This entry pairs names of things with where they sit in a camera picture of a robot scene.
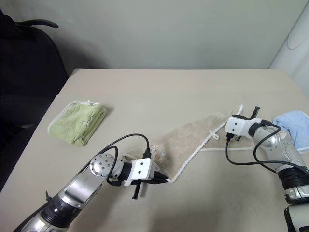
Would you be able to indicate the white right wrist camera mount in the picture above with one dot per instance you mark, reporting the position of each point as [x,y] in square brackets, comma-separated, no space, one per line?
[239,125]

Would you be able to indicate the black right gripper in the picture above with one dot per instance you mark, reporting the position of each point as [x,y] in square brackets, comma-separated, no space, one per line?
[255,112]

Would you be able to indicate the beige towel with white trim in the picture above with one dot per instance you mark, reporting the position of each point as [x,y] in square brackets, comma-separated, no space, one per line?
[188,140]

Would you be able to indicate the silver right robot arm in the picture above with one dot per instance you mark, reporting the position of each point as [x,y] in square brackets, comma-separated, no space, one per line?
[287,152]

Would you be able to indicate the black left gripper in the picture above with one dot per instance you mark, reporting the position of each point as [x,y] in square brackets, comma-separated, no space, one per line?
[137,191]

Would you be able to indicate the white cylindrical column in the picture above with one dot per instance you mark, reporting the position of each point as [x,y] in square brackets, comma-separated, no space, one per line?
[295,43]

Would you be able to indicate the blue towel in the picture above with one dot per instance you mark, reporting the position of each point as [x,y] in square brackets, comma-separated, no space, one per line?
[293,125]

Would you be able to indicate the black office chair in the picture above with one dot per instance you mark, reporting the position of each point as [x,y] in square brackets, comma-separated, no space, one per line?
[24,72]

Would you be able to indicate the folded green towel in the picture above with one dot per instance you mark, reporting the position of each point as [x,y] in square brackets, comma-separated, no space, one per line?
[77,120]

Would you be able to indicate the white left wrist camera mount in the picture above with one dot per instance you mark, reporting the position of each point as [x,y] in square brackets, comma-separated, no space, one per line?
[140,169]

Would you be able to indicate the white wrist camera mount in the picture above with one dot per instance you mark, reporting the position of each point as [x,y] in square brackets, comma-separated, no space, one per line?
[140,169]
[239,125]

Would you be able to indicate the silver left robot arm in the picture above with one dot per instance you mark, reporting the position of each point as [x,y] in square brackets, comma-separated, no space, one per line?
[79,186]

